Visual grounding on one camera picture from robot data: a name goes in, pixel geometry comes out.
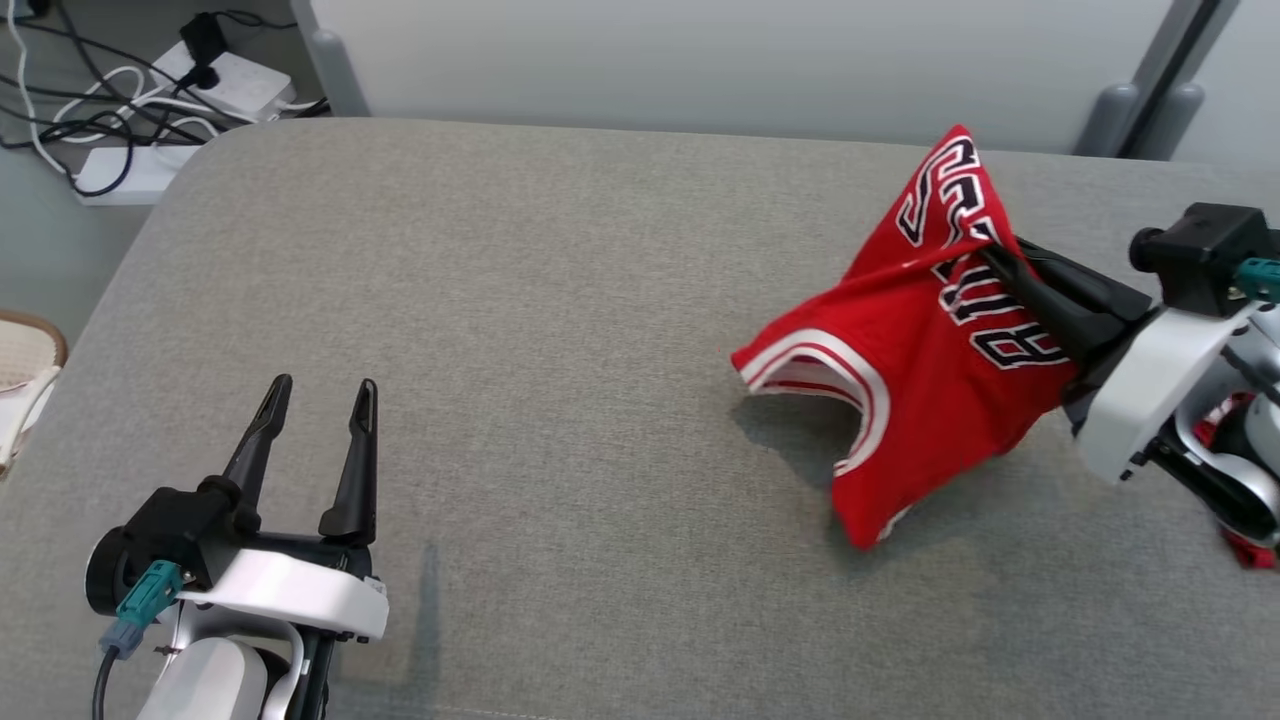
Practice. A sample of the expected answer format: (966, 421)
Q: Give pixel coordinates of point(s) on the grey partition foot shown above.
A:
(335, 60)

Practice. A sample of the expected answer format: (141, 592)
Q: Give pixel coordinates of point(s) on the black power plug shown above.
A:
(205, 45)

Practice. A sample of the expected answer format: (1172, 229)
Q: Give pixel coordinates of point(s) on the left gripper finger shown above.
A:
(262, 445)
(358, 480)

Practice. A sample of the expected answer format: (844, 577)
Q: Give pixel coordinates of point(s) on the teal camera connector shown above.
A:
(145, 600)
(1260, 280)

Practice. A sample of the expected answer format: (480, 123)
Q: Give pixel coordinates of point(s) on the teal left camera connector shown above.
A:
(145, 600)

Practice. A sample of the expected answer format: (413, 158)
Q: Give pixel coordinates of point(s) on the teal right camera connector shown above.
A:
(1260, 280)

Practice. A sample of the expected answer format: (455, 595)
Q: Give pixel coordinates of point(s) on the white flat power strip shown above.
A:
(130, 175)

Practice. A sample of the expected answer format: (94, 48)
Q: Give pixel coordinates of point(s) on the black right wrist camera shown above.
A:
(1200, 255)

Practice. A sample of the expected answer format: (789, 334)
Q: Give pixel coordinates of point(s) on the wicker laundry basket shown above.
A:
(25, 380)

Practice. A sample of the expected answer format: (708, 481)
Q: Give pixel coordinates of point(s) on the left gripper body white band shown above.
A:
(290, 590)

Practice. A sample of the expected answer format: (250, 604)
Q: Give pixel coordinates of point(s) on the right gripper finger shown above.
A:
(1095, 295)
(1050, 320)

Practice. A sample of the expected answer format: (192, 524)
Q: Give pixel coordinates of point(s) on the red basketball jersey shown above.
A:
(920, 400)

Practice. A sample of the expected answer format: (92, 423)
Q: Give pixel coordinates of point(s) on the red shorts with white stripes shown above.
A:
(1250, 552)

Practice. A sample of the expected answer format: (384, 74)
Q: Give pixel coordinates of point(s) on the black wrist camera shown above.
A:
(1200, 255)
(175, 530)

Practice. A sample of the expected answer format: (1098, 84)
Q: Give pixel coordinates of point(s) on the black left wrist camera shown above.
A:
(175, 530)

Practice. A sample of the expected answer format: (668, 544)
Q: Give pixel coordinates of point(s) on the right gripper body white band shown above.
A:
(1150, 390)

